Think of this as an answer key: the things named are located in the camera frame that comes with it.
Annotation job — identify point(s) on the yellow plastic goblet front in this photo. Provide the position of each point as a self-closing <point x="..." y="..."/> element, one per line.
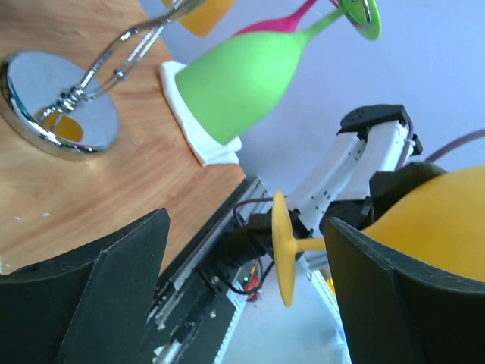
<point x="198" y="17"/>

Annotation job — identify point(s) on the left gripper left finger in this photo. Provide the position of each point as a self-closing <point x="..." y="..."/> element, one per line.
<point x="89" y="305"/>

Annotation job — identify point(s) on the magenta plastic goblet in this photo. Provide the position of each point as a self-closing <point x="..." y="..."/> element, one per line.
<point x="287" y="24"/>

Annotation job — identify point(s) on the yellow plastic goblet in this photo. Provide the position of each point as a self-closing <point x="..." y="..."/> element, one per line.
<point x="198" y="17"/>
<point x="440" y="223"/>

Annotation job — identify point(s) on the green plastic goblet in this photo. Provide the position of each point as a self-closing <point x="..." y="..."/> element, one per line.
<point x="239" y="81"/>

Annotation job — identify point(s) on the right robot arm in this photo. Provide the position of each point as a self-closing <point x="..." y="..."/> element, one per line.
<point x="366" y="172"/>

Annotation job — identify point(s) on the chrome wine glass rack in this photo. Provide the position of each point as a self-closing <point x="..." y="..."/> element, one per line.
<point x="64" y="109"/>

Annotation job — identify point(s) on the white folded cloth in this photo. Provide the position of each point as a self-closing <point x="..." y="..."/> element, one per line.
<point x="206" y="150"/>

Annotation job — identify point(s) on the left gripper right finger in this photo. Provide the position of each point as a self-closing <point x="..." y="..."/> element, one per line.
<point x="396" y="309"/>

